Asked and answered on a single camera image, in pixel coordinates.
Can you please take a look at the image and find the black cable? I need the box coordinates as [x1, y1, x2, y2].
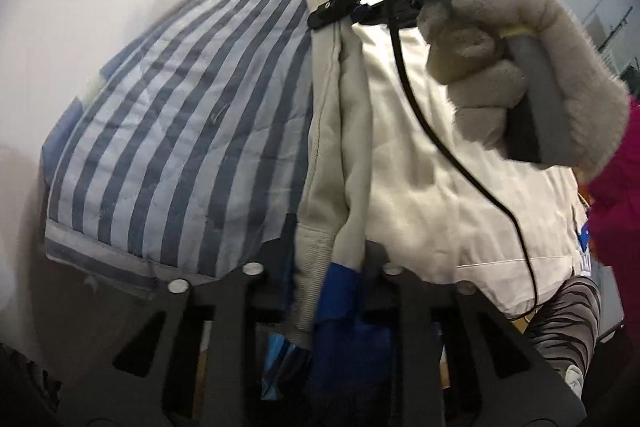
[377, 0, 540, 321]

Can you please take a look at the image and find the cream and blue jacket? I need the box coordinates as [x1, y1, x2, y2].
[260, 0, 595, 427]

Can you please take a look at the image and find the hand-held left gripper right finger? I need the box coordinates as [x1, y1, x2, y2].
[362, 239, 588, 427]

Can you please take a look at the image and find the person's leg in striped pants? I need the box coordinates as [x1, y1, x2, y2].
[524, 274, 602, 400]

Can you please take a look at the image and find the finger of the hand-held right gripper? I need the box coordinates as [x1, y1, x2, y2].
[352, 0, 422, 26]
[306, 0, 355, 30]

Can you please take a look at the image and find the blue white striped quilt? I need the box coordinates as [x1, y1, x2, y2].
[40, 0, 351, 303]

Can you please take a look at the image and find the person's right hand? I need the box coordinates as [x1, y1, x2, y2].
[417, 0, 631, 184]

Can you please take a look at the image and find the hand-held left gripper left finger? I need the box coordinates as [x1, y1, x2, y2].
[60, 212, 301, 427]

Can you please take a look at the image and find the person's right forearm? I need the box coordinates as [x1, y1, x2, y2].
[584, 96, 640, 270]

